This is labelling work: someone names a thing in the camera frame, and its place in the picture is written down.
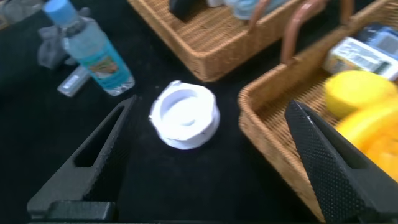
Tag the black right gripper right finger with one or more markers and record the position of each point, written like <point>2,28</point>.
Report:
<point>335,186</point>

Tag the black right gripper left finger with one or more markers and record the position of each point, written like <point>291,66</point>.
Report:
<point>93,180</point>

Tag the water bottle with blue cap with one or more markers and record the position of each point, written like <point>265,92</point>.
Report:
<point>93,53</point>

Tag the yellow banana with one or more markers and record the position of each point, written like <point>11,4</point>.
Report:
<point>376,137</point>

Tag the dark table cloth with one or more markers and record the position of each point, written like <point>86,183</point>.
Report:
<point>186,186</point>

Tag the small yellow lemon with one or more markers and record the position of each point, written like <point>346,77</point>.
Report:
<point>357,90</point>

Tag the clear plastic toothbrush case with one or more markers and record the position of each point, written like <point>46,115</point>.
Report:
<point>73,82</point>

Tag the white and green box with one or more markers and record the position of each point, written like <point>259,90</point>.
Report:
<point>357,57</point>

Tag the grey crumpled cloth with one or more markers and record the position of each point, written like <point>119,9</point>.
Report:
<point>51,46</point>

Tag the black curved case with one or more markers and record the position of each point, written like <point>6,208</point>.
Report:
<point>185,7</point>

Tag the light blue bath loofah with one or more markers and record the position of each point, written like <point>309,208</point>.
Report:
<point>245,7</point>

